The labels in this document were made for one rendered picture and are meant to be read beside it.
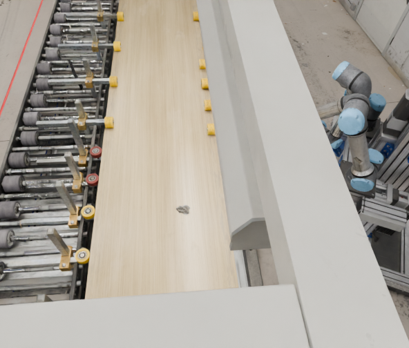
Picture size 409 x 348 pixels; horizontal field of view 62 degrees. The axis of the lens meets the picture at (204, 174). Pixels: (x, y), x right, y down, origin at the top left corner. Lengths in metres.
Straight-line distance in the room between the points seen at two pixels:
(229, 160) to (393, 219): 1.96
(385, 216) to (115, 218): 1.62
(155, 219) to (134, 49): 1.73
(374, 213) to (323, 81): 2.67
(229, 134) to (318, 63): 4.52
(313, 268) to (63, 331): 0.19
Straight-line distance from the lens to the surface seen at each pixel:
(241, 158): 0.44
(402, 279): 3.08
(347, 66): 2.16
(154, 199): 2.15
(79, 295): 2.19
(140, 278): 1.94
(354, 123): 1.77
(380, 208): 2.35
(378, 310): 0.30
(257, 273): 2.18
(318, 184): 0.34
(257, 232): 0.42
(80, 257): 2.05
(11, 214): 2.42
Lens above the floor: 2.72
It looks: 54 degrees down
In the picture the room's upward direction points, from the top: 4 degrees clockwise
